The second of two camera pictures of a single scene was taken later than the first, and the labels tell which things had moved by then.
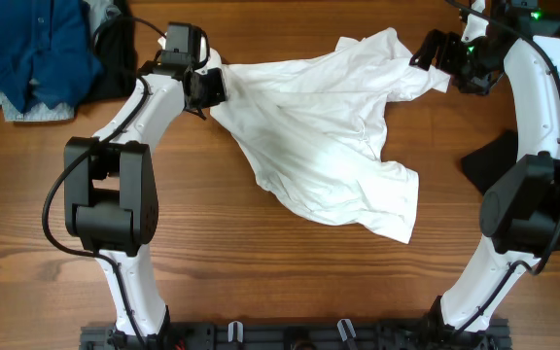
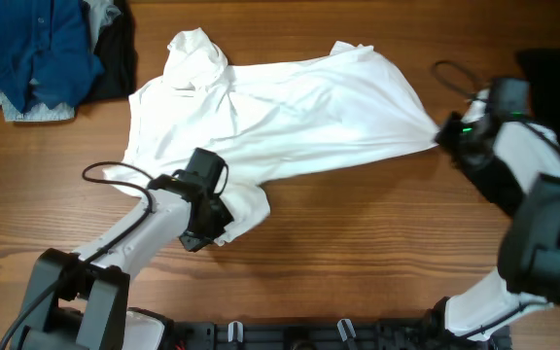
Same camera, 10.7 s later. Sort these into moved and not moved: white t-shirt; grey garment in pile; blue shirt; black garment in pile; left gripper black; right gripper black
Moved: right gripper black; left gripper black; white t-shirt
Not moved: blue shirt; grey garment in pile; black garment in pile
